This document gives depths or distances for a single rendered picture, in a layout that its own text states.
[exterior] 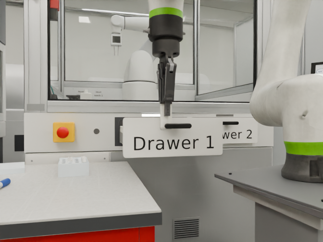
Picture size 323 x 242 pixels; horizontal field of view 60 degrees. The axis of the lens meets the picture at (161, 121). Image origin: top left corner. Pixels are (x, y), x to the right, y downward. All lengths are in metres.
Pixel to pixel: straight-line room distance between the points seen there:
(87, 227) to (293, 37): 0.74
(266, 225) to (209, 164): 0.48
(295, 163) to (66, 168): 0.60
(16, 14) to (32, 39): 3.34
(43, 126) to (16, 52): 3.29
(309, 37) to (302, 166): 2.09
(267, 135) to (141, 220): 0.90
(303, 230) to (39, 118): 0.89
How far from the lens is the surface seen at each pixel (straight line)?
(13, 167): 0.96
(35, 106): 1.11
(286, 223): 0.74
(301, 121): 0.72
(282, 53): 0.90
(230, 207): 1.29
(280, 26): 0.94
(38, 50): 1.14
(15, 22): 4.45
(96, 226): 0.53
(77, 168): 0.84
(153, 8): 0.78
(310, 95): 0.72
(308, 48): 2.73
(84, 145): 1.10
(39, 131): 1.11
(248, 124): 1.25
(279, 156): 2.93
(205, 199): 1.23
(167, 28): 0.75
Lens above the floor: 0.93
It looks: 1 degrees down
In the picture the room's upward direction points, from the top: straight up
